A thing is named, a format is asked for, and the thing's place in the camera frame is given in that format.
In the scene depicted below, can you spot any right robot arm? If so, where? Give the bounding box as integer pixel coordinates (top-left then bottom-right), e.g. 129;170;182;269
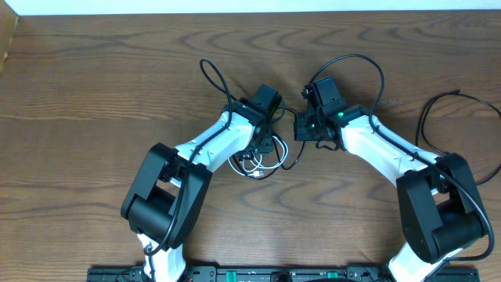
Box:
294;103;493;281

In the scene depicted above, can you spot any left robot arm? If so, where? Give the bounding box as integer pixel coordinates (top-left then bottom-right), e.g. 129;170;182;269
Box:
121;85;282;281

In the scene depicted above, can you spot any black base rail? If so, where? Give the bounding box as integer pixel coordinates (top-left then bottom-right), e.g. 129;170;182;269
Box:
86;264;479;282

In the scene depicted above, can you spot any white usb cable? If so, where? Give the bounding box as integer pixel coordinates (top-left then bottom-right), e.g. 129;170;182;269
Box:
227;135;290;178

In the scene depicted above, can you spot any black usb cable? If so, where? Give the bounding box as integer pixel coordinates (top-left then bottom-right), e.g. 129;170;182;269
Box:
230;105;307;182
414;89;501;186

